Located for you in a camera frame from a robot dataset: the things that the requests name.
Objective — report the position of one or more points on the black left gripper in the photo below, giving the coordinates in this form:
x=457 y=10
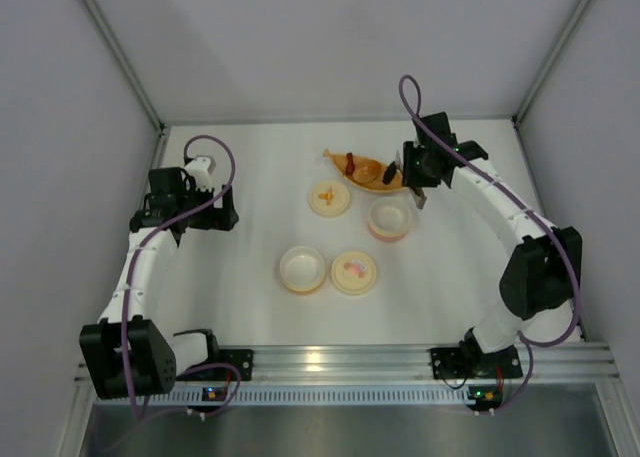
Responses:
x=223 y=212

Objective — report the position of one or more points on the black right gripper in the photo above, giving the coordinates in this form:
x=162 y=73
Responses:
x=414 y=178

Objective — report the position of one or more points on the steel kitchen tongs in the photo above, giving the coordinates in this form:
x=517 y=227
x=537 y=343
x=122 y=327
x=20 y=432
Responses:
x=417 y=194

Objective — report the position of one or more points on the black sea cucumber toy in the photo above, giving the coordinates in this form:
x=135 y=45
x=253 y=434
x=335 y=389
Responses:
x=389 y=174

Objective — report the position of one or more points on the sesame bun toy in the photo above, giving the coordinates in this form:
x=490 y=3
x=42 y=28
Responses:
x=367 y=171

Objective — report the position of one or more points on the red sausage toy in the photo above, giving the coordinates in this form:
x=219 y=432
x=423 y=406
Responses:
x=350 y=164

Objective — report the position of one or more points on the cream lid orange handle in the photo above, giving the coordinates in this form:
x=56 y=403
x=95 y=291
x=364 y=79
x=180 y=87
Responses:
x=329 y=198

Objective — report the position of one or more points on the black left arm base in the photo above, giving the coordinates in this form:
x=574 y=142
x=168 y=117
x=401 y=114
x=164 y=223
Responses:
x=232 y=364

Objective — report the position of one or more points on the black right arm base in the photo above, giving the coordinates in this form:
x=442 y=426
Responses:
x=454 y=363

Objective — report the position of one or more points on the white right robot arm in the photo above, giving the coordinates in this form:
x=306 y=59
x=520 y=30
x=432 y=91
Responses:
x=544 y=261

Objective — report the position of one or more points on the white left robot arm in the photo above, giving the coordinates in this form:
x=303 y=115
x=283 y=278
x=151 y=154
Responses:
x=125 y=352

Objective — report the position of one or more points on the pink round container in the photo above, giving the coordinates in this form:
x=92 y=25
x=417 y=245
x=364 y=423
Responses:
x=389 y=219

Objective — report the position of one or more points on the wooden boat-shaped tray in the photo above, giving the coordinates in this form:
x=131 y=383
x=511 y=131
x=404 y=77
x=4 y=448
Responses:
x=338 y=160

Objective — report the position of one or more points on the orange round container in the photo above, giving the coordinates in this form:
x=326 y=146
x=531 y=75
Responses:
x=302 y=269

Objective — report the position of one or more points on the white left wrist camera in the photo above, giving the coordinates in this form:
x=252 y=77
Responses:
x=201 y=169

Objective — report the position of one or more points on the cream lid pink handle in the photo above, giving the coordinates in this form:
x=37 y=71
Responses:
x=354 y=273

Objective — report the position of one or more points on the slotted grey cable duct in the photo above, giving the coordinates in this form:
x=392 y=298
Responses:
x=250 y=395

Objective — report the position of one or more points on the aluminium front rail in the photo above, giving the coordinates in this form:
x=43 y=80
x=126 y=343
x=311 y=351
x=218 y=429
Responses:
x=345 y=364

